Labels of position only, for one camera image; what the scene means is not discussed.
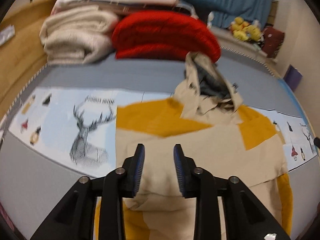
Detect white folded quilted garment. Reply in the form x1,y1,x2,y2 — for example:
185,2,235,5
39,5,119,64

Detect wooden headboard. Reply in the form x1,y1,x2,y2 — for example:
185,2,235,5
1,0,56,118

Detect beige and orange jacket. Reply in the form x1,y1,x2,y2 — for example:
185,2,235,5
116,53,293,239

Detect red folded knit garment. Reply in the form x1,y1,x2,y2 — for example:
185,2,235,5
112,10,221,63

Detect dark red cushion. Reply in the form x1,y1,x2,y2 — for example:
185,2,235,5
262,26,285,59

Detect yellow plush toys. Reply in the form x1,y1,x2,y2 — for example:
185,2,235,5
229,17,263,42

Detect purple box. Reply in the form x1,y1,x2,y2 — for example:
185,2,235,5
283,65,303,92

